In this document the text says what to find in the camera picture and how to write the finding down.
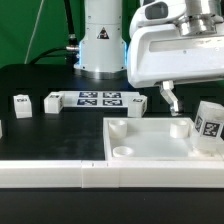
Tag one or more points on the white base tag plate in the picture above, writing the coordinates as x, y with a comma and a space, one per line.
98, 99

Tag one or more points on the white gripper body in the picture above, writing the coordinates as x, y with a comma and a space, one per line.
159, 53

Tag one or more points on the white front obstacle wall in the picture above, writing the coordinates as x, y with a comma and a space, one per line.
111, 174

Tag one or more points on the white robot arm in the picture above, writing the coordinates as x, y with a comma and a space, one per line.
104, 54

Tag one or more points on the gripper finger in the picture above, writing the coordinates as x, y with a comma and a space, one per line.
166, 88

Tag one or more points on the white square tabletop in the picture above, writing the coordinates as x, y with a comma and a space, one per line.
152, 139

